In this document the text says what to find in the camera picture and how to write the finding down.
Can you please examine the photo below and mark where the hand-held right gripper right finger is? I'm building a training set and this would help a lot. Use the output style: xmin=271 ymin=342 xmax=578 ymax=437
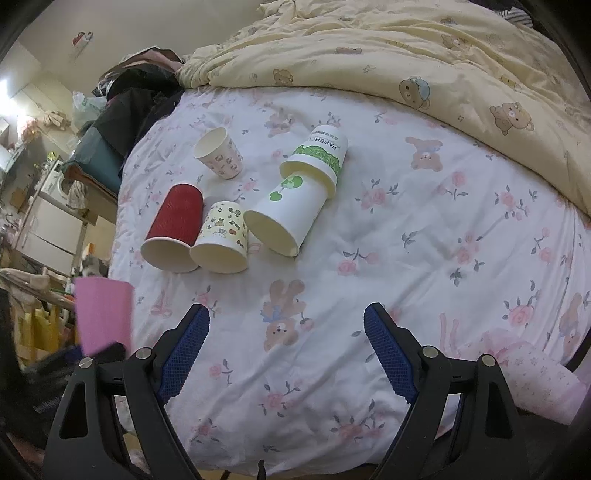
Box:
xmin=364 ymin=302 xmax=555 ymax=480

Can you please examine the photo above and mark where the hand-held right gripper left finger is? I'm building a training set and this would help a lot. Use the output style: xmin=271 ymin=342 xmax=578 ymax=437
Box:
xmin=44 ymin=304 xmax=211 ymax=480

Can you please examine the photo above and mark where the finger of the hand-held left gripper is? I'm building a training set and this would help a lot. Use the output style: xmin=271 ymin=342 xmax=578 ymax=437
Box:
xmin=28 ymin=340 xmax=127 ymax=376

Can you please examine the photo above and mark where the plain pink cup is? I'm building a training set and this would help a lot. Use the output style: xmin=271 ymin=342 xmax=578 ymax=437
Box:
xmin=74 ymin=277 xmax=136 ymax=356

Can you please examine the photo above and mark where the cartoon print paper cup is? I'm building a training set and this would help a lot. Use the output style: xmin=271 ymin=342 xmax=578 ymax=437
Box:
xmin=189 ymin=200 xmax=250 ymax=273

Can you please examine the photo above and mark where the red ribbed paper cup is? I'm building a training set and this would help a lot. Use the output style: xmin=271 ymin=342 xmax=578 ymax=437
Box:
xmin=140 ymin=183 xmax=204 ymax=274

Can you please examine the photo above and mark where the pink floral paper cup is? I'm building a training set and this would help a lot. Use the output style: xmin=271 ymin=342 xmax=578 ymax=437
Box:
xmin=501 ymin=344 xmax=588 ymax=425

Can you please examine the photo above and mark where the large white cup green print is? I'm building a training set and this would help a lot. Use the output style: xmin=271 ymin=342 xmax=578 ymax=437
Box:
xmin=243 ymin=174 xmax=329 ymax=257

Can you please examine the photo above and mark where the small bear print paper cup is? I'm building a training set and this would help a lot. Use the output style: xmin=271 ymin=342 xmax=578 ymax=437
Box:
xmin=193 ymin=127 xmax=244 ymax=180

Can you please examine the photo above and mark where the white cup green label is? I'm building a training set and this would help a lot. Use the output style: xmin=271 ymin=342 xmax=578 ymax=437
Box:
xmin=279 ymin=124 xmax=348 ymax=198

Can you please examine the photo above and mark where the yellow cloth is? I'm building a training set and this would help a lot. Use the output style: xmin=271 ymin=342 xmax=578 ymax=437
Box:
xmin=17 ymin=305 xmax=62 ymax=357

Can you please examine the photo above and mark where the floral white bed sheet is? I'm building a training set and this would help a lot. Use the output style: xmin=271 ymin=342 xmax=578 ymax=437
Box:
xmin=108 ymin=85 xmax=591 ymax=476

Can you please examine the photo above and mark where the white cabinet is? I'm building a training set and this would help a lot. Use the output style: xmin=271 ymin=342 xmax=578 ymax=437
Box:
xmin=13 ymin=198 xmax=88 ymax=274

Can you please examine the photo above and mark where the white washing machine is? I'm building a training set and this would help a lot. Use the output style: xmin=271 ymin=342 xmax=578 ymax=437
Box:
xmin=38 ymin=159 xmax=71 ymax=206

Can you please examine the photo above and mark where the teal chair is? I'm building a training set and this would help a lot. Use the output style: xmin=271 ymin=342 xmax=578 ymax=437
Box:
xmin=64 ymin=127 xmax=125 ymax=197

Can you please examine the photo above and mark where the white plastic bag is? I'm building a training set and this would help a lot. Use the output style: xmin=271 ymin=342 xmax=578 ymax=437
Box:
xmin=71 ymin=91 xmax=110 ymax=128

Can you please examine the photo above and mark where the pile of dark clothes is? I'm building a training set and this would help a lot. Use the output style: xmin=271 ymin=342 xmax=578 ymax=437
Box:
xmin=81 ymin=48 xmax=186 ymax=160

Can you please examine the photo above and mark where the yellow bear print duvet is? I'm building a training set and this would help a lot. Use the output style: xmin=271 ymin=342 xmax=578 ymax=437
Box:
xmin=178 ymin=0 xmax=591 ymax=214

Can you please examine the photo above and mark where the wall sticker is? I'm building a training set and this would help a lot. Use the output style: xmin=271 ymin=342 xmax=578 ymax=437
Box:
xmin=69 ymin=31 xmax=94 ymax=61

